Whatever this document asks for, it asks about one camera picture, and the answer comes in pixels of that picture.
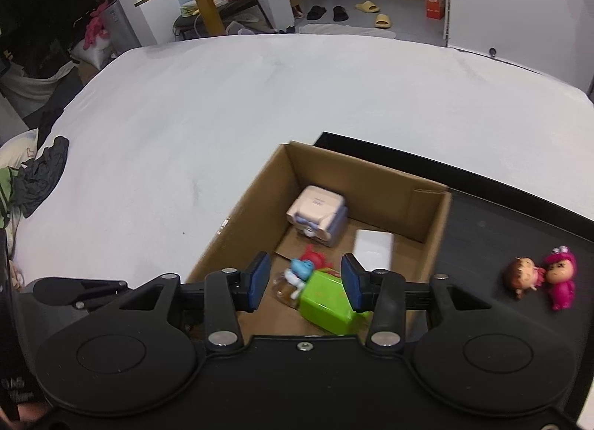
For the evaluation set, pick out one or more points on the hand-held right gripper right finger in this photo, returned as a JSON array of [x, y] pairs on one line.
[[351, 284]]

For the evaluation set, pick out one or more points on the white charger block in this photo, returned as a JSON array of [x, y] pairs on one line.
[[373, 249]]

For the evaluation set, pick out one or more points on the white bed sheet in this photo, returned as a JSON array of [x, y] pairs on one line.
[[232, 109]]

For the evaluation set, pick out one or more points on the pink plush toy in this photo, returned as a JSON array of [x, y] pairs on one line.
[[95, 26]]

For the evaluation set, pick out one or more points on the pink hooded figurine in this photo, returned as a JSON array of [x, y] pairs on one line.
[[562, 279]]

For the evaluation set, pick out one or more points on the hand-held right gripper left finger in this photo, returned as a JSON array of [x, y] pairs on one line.
[[259, 282]]

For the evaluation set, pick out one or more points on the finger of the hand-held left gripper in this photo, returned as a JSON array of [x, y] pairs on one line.
[[83, 290]]

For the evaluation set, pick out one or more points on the brown-haired doll figurine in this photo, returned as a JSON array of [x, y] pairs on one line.
[[519, 274]]

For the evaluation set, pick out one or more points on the black tray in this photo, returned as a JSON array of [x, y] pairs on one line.
[[473, 244]]

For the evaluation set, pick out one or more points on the cream pillow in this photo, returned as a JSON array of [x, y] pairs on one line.
[[16, 149]]

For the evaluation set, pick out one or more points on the yellow slipper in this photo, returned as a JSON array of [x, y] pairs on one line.
[[367, 6], [382, 20]]

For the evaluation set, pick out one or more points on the lavender white toy box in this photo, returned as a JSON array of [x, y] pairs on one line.
[[315, 212]]

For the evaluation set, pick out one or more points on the black slipper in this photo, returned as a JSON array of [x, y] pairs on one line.
[[341, 13], [316, 12]]

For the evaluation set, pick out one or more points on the brown cardboard box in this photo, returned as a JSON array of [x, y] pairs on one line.
[[394, 198]]

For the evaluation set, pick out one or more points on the dark cloth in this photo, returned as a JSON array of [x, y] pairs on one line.
[[41, 174]]

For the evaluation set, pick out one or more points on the white floor mat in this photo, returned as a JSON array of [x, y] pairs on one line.
[[348, 31]]

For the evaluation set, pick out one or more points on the green hexagonal box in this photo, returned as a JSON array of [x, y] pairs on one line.
[[325, 301]]

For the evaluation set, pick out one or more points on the small blue red figurine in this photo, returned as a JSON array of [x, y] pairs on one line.
[[301, 267]]

